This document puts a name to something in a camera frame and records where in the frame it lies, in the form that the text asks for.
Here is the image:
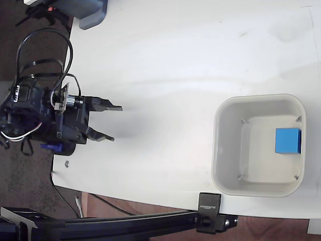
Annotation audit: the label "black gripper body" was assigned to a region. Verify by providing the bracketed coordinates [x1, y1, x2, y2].
[56, 95, 92, 146]

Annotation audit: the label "blue cube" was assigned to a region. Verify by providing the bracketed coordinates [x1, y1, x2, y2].
[274, 128, 302, 154]

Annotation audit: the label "black six-joint robot arm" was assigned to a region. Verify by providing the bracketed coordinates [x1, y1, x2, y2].
[0, 82, 76, 156]

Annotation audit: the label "white square plastic bin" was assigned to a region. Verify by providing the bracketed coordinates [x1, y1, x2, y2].
[211, 93, 307, 198]

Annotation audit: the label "blue-gray device base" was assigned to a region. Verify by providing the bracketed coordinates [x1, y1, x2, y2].
[54, 0, 109, 31]

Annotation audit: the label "black tripod stand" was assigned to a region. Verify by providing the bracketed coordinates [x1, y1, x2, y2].
[15, 0, 74, 33]

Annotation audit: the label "black table clamp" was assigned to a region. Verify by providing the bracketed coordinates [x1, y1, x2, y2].
[195, 192, 239, 234]

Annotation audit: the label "white board piece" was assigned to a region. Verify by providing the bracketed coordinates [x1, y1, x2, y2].
[306, 218, 321, 235]

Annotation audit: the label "gripper camera circuit board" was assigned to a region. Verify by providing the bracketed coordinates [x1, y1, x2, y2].
[53, 83, 85, 114]

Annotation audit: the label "white arm wires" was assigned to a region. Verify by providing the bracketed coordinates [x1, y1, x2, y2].
[0, 122, 42, 142]

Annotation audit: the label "thin black floor cable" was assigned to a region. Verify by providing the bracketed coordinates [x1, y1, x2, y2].
[51, 171, 79, 217]

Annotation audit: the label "black flat motor cable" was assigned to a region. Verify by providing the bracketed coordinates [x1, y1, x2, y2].
[18, 59, 65, 82]

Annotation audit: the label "black aluminium rail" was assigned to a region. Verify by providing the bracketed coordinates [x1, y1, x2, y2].
[0, 205, 201, 241]

